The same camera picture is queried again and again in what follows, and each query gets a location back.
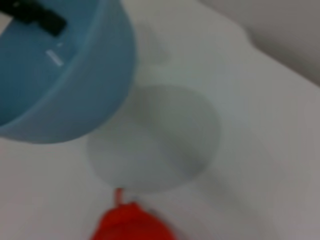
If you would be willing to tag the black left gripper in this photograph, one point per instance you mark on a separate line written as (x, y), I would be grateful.
(22, 11)

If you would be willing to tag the blue bowl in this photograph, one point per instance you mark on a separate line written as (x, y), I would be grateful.
(75, 87)

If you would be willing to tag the orange fruit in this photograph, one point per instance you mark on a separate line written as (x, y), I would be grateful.
(132, 222)

